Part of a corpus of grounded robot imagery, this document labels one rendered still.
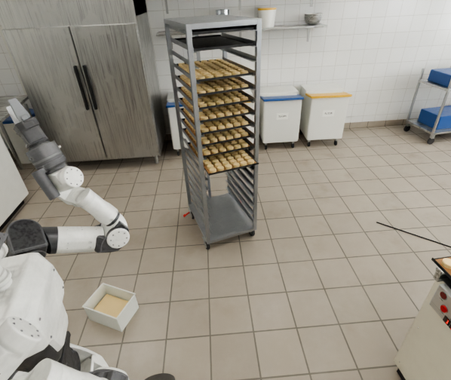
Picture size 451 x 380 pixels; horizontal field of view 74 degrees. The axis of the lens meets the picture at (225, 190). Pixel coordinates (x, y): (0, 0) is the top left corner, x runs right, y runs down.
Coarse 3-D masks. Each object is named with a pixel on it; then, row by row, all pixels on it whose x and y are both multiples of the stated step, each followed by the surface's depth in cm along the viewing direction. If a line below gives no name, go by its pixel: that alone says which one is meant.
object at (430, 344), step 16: (432, 288) 142; (416, 320) 155; (432, 320) 144; (416, 336) 156; (432, 336) 145; (448, 336) 135; (400, 352) 171; (416, 352) 158; (432, 352) 146; (448, 352) 137; (400, 368) 173; (416, 368) 159; (432, 368) 148; (448, 368) 138
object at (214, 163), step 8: (232, 152) 241; (240, 152) 241; (208, 160) 233; (216, 160) 231; (224, 160) 231; (232, 160) 230; (240, 160) 230; (248, 160) 229; (208, 168) 224; (216, 168) 225; (224, 168) 224
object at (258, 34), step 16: (256, 32) 187; (256, 48) 192; (256, 64) 197; (256, 80) 202; (256, 96) 208; (256, 112) 215; (256, 128) 221; (256, 144) 228; (256, 160) 236; (256, 176) 245; (256, 192) 253; (256, 208) 263; (256, 224) 273
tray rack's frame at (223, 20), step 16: (208, 16) 223; (224, 16) 216; (240, 16) 208; (224, 32) 237; (176, 96) 249; (176, 112) 256; (208, 176) 303; (208, 192) 313; (192, 208) 303; (224, 208) 301; (240, 208) 300; (224, 224) 280; (240, 224) 280
